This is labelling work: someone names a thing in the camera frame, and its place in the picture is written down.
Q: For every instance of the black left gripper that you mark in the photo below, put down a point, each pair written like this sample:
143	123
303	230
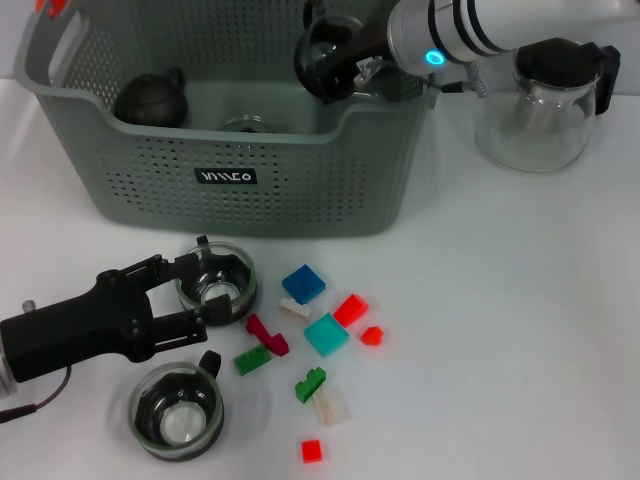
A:
75	330

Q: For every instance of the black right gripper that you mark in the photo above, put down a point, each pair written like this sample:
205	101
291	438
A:
365	45

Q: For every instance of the glass teacup with black sleeve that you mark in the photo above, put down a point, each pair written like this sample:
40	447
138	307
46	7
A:
150	405
325	45
220	285
245	122

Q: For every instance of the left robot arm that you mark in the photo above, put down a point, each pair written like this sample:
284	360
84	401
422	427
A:
5	380

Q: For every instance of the grey-green perforated storage bin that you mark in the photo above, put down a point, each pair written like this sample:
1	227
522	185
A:
250	210

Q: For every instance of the green flat building brick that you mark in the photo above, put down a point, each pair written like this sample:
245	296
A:
250	360

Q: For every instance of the maroon stepped building brick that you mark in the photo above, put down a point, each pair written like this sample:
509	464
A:
270	342

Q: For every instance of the small white building brick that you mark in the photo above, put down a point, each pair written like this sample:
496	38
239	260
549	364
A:
295	307

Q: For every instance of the blue square building brick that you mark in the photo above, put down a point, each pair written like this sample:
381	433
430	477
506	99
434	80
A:
302	284

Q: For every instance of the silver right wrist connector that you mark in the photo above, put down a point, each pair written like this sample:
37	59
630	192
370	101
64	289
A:
477	82

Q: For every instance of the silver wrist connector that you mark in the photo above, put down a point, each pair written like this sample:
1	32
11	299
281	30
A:
477	82
28	305

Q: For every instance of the cyan square building brick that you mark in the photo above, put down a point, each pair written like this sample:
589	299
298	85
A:
326	335

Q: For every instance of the green stepped building brick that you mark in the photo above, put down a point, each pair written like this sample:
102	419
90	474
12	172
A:
310	382

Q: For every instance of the red rectangular building brick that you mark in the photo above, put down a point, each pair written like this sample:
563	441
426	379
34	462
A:
350	310

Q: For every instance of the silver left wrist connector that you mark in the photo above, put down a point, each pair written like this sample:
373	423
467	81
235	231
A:
28	305

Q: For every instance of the translucent white building brick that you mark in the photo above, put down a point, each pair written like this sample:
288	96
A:
330	407

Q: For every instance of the small red round-top brick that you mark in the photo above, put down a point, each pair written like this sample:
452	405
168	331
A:
371	337

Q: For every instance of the glass teapot with black lid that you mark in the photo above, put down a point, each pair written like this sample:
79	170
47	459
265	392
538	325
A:
550	60

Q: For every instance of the dark clay teapot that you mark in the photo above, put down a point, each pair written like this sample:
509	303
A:
150	100

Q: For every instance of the small red square brick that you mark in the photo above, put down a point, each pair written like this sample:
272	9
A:
311	451

